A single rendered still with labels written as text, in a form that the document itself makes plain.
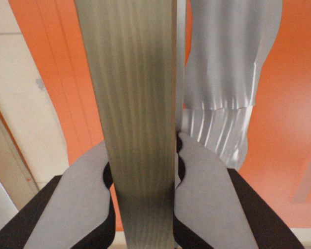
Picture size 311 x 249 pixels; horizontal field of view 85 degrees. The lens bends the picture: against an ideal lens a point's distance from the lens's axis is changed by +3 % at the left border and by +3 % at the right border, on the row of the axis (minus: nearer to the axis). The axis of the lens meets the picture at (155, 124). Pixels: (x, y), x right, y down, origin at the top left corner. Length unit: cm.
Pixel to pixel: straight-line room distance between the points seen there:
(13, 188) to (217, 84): 24
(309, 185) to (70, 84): 31
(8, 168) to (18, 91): 8
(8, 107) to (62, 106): 5
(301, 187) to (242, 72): 19
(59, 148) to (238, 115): 20
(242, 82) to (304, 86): 6
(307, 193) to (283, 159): 8
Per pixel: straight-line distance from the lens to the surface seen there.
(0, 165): 23
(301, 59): 21
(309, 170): 29
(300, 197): 32
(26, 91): 21
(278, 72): 20
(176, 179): 17
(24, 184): 26
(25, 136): 23
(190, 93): 17
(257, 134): 22
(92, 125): 19
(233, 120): 19
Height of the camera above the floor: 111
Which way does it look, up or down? 63 degrees down
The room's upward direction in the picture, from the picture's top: 179 degrees clockwise
